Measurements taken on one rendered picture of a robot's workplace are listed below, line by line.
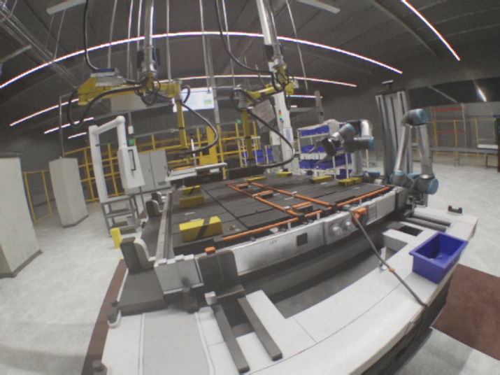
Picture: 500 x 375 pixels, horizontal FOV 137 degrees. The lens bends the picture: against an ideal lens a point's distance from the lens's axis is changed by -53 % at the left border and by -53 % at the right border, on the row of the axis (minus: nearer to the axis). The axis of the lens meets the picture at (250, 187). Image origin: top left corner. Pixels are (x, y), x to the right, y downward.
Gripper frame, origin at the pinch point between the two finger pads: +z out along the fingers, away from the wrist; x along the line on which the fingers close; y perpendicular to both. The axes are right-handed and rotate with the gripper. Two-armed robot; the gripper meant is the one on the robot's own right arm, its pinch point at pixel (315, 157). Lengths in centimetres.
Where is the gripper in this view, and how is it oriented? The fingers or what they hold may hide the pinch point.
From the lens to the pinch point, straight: 135.9
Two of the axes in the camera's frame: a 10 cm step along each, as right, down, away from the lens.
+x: -6.1, -7.7, -1.7
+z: -7.9, 6.1, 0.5
